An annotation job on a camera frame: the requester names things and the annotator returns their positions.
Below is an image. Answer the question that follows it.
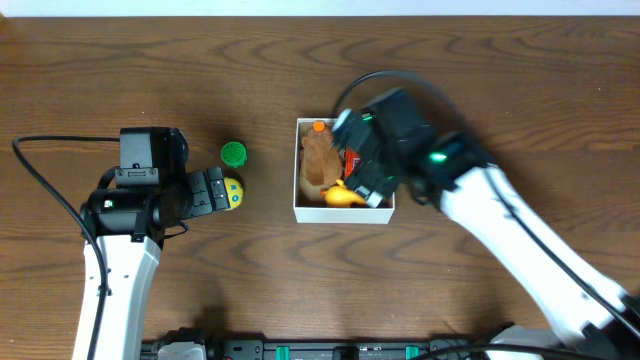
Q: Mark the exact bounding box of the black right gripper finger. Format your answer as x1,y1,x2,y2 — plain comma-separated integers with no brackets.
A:
353,185,384,208
332,108,363,150

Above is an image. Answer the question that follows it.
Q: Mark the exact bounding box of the red toy fire truck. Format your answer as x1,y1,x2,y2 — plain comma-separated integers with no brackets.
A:
344,148,361,178

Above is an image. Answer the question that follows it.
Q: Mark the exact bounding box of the orange rubber duck toy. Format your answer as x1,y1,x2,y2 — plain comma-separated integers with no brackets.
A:
320,179,366,208

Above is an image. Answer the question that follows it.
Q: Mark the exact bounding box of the brown plush bear toy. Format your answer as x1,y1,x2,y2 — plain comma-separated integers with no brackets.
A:
299,120,343,202

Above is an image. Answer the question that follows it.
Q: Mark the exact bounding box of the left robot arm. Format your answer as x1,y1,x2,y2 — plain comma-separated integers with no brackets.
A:
73,167,231,359

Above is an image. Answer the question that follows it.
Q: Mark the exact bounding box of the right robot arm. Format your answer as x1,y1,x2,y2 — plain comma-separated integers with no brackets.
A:
332,107,639,359

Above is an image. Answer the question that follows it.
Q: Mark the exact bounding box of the yellow ball with blue letters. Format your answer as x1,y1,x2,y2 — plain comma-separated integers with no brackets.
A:
224,177,244,210

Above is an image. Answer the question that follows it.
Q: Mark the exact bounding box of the green plastic turbine wheel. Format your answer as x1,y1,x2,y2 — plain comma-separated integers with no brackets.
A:
220,141,248,168

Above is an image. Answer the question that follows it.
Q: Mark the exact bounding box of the white cardboard box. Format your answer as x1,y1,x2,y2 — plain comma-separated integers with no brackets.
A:
293,118,396,224

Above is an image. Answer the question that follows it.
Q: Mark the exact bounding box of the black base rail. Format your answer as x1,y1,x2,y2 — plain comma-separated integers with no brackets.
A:
140,329,597,360

